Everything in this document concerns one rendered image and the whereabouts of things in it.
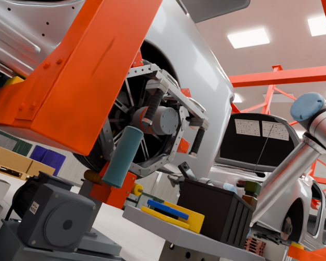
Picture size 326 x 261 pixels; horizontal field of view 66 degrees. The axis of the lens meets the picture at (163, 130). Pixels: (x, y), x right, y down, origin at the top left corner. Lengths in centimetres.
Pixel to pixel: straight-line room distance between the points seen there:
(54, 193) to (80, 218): 12
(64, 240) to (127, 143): 43
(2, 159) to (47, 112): 469
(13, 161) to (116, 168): 440
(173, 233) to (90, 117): 36
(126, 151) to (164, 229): 60
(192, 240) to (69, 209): 46
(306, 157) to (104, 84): 81
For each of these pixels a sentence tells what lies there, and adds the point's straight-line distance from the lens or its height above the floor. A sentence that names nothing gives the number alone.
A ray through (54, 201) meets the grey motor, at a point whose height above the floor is 37.
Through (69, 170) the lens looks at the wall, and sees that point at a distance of 1136.
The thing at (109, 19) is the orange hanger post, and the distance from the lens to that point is 75.
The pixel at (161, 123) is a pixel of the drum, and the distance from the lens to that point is 115.
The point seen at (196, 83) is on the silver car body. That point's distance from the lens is 182.
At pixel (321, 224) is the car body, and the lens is 554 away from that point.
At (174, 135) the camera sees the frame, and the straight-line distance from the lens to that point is 149.
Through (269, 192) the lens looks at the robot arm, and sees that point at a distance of 115.
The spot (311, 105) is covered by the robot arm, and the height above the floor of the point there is 97.
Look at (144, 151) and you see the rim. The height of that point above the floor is 72.
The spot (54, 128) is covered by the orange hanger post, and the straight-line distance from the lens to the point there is 64.
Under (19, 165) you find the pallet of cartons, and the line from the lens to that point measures 544.
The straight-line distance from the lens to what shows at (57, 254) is 121.
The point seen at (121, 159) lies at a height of 59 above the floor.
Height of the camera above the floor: 47
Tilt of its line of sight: 16 degrees up
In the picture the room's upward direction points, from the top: 22 degrees clockwise
